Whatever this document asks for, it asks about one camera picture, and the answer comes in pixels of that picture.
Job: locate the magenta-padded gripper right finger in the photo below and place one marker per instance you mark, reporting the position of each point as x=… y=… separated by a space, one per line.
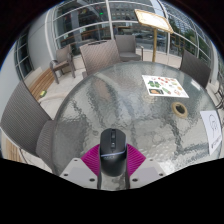
x=136 y=161

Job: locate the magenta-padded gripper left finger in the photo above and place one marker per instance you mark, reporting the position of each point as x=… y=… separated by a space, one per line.
x=90 y=161

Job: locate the black computer mouse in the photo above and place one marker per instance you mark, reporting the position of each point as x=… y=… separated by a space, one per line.
x=113 y=153

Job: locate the tan tape roll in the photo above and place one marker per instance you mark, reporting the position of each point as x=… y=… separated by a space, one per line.
x=173 y=110

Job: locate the dark grey wicker chair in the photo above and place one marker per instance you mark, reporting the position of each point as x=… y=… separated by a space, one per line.
x=195 y=68
x=23 y=120

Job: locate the wooden slat bench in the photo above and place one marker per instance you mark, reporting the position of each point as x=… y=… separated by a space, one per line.
x=41 y=81
x=11 y=150

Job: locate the colourful picture menu card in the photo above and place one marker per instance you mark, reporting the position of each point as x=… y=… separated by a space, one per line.
x=165 y=86

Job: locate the brown wicker chair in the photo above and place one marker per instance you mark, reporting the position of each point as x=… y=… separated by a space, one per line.
x=100 y=56

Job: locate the brown wicker armchair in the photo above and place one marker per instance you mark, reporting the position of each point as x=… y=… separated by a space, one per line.
x=63 y=55

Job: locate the grey wicker armchair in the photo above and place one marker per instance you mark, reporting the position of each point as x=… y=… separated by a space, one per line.
x=126 y=45

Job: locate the gold menu display stand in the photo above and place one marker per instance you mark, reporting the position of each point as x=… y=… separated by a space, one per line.
x=153 y=20

